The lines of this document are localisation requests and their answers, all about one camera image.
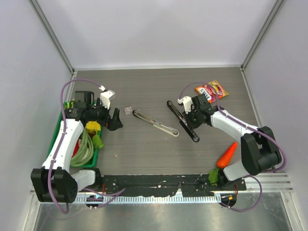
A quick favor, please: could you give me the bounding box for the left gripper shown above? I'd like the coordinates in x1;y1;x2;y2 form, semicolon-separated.
87;98;123;130

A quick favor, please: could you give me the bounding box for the red white staple box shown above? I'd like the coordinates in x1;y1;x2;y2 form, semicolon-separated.
124;106;132;115

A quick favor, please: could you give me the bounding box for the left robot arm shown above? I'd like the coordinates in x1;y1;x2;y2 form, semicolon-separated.
30;90;123;203

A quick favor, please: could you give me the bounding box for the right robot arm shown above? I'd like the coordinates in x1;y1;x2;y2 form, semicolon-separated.
178;95;282;190

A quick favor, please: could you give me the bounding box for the yellow white toy cabbage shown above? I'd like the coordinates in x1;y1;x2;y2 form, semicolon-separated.
86;121;101;134

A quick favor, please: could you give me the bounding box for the green toy leaf sprig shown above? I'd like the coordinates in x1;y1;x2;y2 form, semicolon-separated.
92;134;104;150

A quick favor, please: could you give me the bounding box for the orange candy bag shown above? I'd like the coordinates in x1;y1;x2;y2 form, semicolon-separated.
195;80;229;103

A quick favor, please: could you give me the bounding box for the red toy chili pepper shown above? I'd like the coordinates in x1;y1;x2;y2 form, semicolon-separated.
73;141;79;155

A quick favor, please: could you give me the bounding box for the orange toy carrot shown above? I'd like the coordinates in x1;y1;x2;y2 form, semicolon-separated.
216;142;238;168

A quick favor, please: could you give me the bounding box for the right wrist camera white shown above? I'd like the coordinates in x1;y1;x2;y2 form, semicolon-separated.
177;96;193;114

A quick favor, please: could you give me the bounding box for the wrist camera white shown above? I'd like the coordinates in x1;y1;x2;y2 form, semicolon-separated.
177;96;193;114
99;85;116;109

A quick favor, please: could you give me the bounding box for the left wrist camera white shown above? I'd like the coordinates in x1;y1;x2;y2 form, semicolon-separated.
99;85;116;109

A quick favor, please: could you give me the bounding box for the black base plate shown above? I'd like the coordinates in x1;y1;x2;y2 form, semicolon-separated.
102;174;246;197

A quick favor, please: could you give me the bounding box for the white slotted cable duct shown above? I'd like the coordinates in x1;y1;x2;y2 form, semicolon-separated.
73;194;221;205

